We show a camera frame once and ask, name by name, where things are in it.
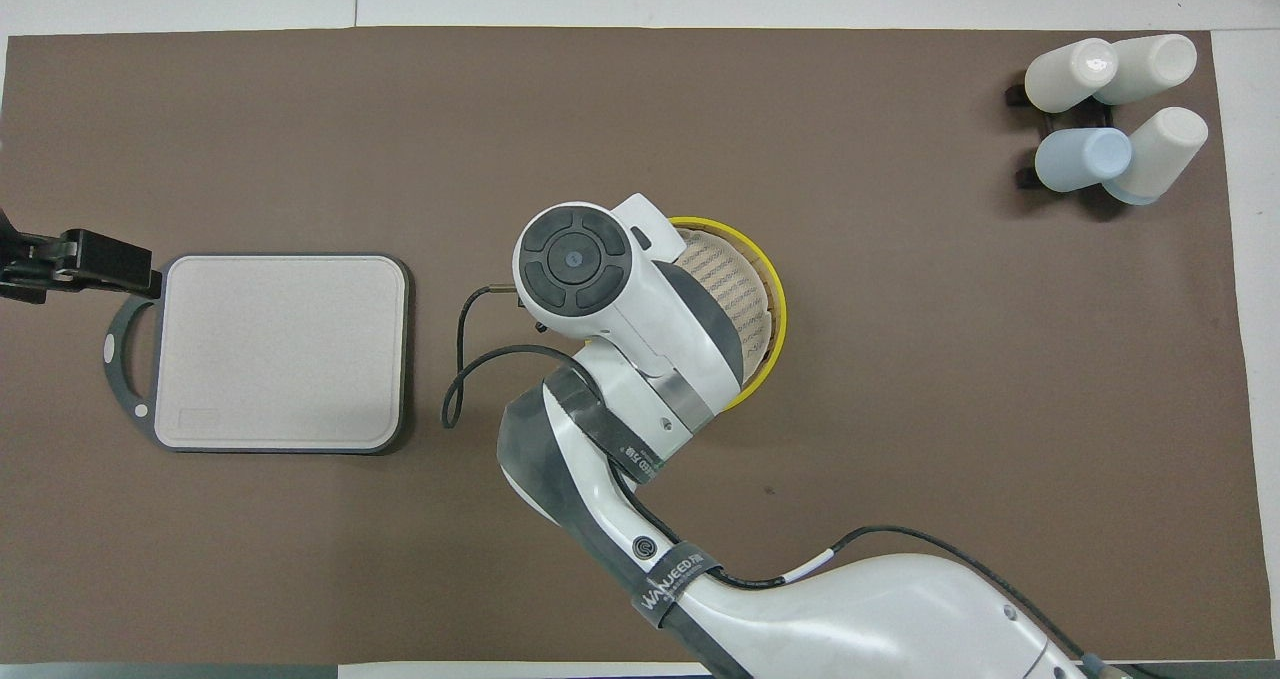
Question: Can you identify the yellow-rimmed woven steamer lid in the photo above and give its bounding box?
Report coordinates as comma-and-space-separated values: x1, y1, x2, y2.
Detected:
672, 227, 782, 385

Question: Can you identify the brown table mat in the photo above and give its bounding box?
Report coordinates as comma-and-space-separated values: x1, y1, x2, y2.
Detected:
0, 26, 1279, 665

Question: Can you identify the pale white plastic cup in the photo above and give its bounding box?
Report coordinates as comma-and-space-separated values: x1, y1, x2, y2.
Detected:
1094, 34, 1198, 107

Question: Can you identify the yellow bamboo steamer basket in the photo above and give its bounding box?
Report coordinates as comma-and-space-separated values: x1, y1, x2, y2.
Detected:
666, 216, 789, 413

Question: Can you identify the white cutting board grey rim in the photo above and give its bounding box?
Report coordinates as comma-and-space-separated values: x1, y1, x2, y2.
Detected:
101, 252, 412, 456

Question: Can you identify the cream plastic cup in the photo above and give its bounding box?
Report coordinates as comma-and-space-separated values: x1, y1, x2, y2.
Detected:
1024, 38, 1119, 114

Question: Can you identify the white cup with blue rim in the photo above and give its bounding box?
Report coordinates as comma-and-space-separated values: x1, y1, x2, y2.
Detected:
1102, 107, 1209, 206

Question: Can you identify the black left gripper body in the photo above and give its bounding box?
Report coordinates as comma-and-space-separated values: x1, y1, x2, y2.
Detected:
0, 207, 69, 306

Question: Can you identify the black cup rack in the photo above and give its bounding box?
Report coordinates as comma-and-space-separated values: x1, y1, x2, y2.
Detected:
1005, 71, 1129, 192

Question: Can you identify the light blue plastic cup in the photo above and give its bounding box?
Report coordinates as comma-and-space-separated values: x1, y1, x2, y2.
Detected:
1034, 127, 1133, 194

